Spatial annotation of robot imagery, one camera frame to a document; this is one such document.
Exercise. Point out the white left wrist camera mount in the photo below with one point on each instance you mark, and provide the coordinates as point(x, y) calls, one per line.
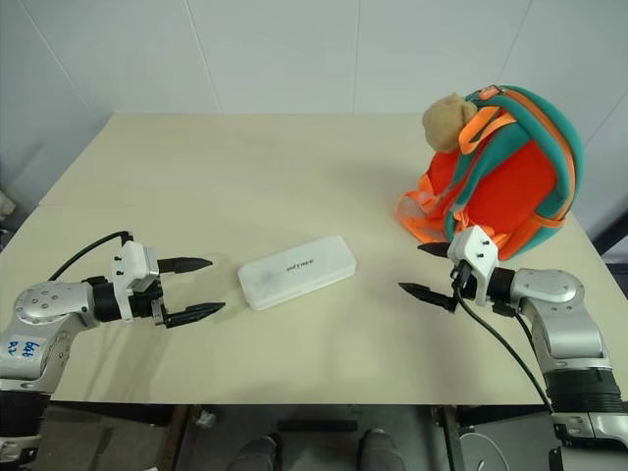
point(131, 265)

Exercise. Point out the beige lumpy object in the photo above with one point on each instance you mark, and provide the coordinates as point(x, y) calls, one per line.
point(6, 203)

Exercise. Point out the orange and teal backpack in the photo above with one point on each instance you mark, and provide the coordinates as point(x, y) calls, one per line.
point(510, 186)

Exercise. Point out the white plastic pencil case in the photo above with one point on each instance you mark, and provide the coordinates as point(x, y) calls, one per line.
point(297, 272)

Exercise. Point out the black metal rack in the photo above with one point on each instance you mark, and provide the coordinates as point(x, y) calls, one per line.
point(611, 230)

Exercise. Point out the black metal table leg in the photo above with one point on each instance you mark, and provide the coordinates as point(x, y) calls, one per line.
point(449, 441)

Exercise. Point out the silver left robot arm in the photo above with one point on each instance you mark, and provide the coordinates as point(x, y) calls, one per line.
point(54, 306)

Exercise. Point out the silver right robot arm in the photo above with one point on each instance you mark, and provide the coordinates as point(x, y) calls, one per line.
point(564, 314)

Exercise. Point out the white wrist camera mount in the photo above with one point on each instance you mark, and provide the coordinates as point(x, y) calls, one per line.
point(131, 265)
point(476, 247)

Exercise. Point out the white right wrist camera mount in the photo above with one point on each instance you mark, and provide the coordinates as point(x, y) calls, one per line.
point(476, 247)

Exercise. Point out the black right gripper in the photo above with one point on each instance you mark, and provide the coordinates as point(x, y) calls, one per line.
point(465, 280)

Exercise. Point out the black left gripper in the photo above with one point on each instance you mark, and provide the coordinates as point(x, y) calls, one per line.
point(147, 304)

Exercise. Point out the dark rounded shape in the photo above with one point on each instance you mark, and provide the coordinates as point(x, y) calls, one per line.
point(255, 454)
point(379, 449)

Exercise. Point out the tan plush toy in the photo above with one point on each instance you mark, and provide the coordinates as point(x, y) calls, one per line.
point(444, 122)

